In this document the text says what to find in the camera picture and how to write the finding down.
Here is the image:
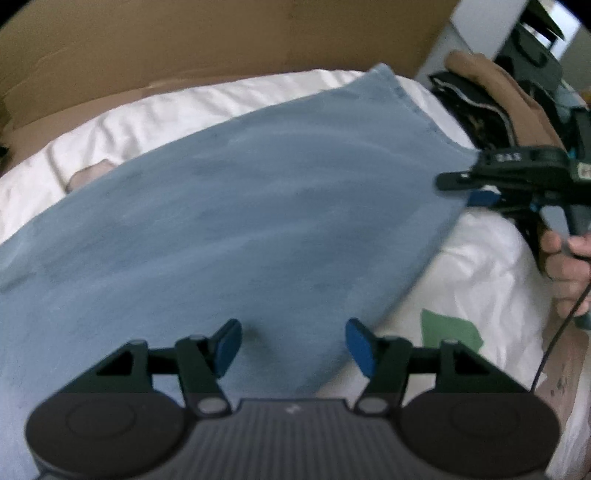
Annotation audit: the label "flat cardboard sheet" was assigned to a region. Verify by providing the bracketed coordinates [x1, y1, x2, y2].
[0, 0, 462, 153]

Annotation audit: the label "cream bear print blanket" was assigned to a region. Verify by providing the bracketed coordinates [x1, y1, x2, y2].
[0, 69, 591, 480]

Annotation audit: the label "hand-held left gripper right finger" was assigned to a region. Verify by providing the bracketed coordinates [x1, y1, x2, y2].
[345, 318, 532, 416]

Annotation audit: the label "brown folded garment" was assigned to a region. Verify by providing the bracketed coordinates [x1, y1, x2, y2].
[443, 50, 568, 153]

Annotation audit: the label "black patterned garment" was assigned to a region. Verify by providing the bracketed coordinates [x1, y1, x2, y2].
[427, 69, 515, 151]

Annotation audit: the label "person's right hand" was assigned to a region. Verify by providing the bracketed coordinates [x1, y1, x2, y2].
[538, 230, 591, 319]

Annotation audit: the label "black cable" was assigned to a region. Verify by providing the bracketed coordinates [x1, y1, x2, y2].
[529, 258, 591, 394]

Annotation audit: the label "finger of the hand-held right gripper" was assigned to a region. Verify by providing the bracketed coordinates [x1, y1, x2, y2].
[436, 170, 483, 192]
[467, 189, 504, 210]

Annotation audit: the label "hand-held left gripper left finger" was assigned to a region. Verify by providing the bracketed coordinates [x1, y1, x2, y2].
[81, 318, 243, 416]

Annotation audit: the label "light blue denim pants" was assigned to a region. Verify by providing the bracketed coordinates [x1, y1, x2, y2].
[0, 62, 481, 416]

